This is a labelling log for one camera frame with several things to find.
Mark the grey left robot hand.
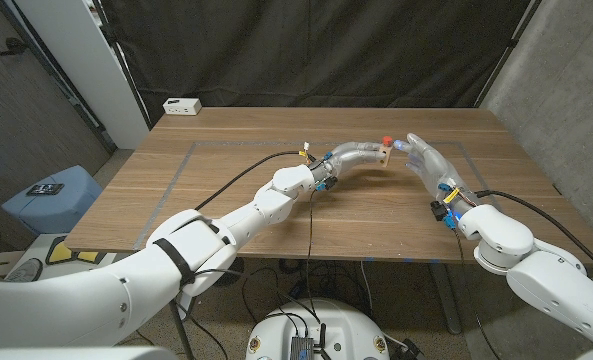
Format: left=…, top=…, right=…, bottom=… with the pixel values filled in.
left=311, top=141, right=387, bottom=183

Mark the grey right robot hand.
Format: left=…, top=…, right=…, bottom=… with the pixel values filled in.
left=394, top=132, right=481, bottom=207

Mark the black backdrop curtain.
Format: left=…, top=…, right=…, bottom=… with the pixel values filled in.
left=98, top=0, right=532, bottom=124

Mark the grey table leg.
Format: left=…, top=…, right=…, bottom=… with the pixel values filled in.
left=428, top=262, right=463, bottom=335

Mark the black backdrop stand pole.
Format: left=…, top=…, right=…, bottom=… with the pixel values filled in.
left=473, top=0, right=545, bottom=109
left=89, top=0, right=153, bottom=130

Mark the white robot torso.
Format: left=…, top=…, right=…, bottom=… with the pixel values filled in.
left=244, top=298, right=391, bottom=360

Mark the white power outlet box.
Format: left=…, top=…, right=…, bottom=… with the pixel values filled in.
left=162, top=97, right=203, bottom=116

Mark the grey electronics module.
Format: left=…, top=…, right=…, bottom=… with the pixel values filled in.
left=289, top=335, right=316, bottom=360

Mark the white pillar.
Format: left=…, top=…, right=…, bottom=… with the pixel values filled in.
left=13, top=0, right=150, bottom=150

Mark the blue padded stool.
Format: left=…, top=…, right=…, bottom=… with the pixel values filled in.
left=0, top=165, right=104, bottom=236

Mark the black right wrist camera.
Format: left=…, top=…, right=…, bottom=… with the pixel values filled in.
left=429, top=200, right=450, bottom=223

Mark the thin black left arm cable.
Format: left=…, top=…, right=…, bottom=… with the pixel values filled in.
left=190, top=191, right=322, bottom=326

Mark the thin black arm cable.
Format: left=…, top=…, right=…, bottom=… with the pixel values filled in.
left=190, top=191, right=322, bottom=326
left=453, top=227, right=502, bottom=360

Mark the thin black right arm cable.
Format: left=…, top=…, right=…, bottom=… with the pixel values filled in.
left=453, top=227, right=502, bottom=360

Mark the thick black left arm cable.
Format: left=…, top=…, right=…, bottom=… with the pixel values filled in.
left=194, top=150, right=312, bottom=212

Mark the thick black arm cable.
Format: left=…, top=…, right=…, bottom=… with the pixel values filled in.
left=475, top=189, right=593, bottom=282
left=194, top=150, right=312, bottom=212

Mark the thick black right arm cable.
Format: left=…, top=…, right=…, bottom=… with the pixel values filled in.
left=475, top=189, right=593, bottom=282

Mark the black floor cable tangle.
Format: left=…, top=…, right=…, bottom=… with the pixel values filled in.
left=240, top=257, right=377, bottom=321

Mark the black wall rail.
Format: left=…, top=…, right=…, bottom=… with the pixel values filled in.
left=0, top=0, right=118, bottom=152

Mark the black door handle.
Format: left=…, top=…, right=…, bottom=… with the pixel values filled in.
left=0, top=37, right=30, bottom=57

